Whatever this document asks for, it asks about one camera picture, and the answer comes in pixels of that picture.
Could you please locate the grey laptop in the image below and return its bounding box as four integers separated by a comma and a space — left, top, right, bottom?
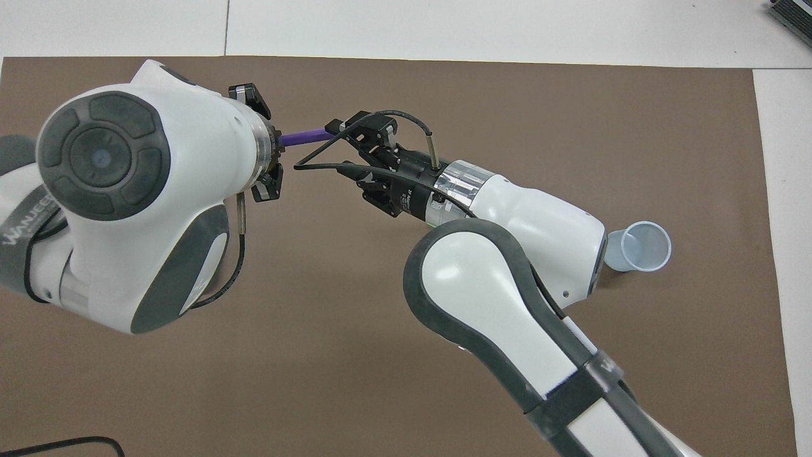
768, 0, 812, 40

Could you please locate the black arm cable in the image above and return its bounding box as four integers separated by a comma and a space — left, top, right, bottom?
293, 109, 568, 318
0, 192, 248, 457

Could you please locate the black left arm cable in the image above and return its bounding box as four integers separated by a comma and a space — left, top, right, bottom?
0, 192, 248, 457

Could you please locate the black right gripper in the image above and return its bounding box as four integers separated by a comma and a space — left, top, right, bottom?
325, 112, 448, 224

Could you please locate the brown table mat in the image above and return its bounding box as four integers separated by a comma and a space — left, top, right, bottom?
0, 56, 799, 457

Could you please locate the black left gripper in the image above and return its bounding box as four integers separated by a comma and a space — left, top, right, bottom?
228, 81, 284, 204

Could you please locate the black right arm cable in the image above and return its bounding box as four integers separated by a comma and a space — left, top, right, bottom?
293, 109, 568, 318

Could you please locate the pale blue plastic cup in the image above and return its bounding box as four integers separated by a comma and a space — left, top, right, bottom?
603, 221, 672, 273

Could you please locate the purple pen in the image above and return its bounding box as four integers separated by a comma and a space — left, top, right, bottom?
279, 128, 335, 149

